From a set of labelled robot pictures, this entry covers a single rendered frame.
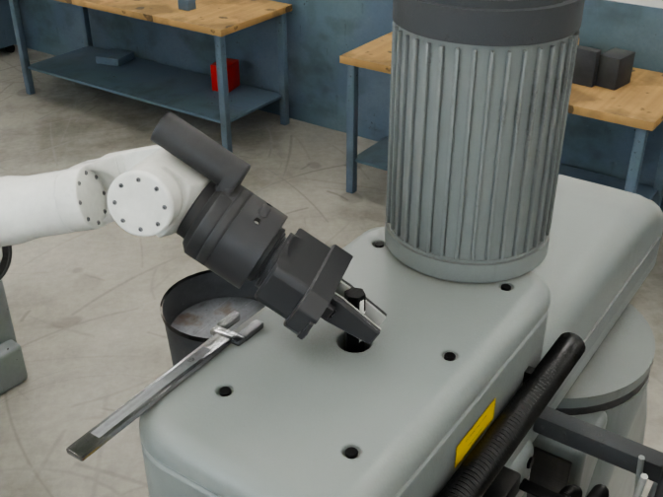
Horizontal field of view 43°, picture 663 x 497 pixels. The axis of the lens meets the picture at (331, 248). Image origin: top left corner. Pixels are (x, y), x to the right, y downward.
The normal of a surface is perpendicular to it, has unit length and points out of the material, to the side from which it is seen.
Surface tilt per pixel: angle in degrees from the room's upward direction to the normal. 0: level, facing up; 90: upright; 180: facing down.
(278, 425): 0
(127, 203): 81
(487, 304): 0
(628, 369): 0
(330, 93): 90
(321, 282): 31
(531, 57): 90
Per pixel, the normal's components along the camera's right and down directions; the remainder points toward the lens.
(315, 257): 0.49, -0.67
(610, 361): 0.00, -0.86
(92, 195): 0.96, -0.13
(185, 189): -0.18, 0.36
